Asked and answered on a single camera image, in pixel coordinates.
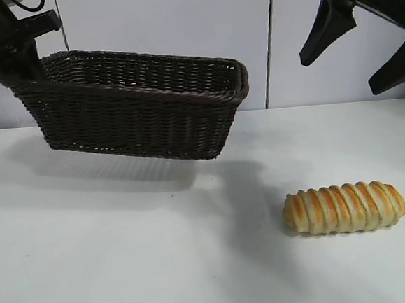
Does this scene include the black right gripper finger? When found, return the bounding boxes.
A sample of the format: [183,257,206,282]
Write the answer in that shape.
[295,0,360,67]
[364,31,405,96]

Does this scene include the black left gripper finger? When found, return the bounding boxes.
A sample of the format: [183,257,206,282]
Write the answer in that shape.
[0,55,31,87]
[20,38,44,83]

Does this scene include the dark brown wicker basket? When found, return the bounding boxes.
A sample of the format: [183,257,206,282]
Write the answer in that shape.
[7,36,255,175]

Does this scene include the long striped bread loaf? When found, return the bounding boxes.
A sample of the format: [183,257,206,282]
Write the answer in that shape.
[280,176,405,239]

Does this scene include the black cable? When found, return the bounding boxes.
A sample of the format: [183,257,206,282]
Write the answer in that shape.
[10,0,47,13]

